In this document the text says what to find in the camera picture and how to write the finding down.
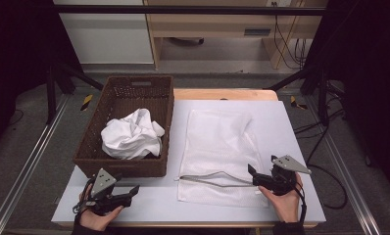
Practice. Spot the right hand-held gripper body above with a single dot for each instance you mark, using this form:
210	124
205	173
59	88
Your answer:
282	178

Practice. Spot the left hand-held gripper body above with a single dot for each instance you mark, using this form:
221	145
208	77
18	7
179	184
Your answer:
103	182

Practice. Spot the white garment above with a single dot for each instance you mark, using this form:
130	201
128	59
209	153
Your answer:
131	137

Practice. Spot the white mesh laundry bag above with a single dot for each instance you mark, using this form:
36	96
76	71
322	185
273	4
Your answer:
216	143

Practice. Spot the brown wicker basket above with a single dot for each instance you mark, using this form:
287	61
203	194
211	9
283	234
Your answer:
124	94

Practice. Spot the person's left hand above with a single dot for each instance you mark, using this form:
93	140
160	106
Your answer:
96	220

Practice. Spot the white mesh cloth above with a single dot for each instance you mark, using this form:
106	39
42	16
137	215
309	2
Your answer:
281	130

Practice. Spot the black metal stand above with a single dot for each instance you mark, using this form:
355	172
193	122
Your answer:
322	98
51	98

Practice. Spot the black curtain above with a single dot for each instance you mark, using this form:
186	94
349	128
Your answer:
369	65
16	49

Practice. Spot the white cabinet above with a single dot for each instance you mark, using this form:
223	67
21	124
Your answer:
108	36

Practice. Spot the light wooden desk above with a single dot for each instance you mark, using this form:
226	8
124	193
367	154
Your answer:
212	24

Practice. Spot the black horizontal bar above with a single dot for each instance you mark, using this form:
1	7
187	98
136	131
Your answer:
183	9

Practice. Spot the metal floor rail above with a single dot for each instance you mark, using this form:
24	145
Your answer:
346	176
26	166

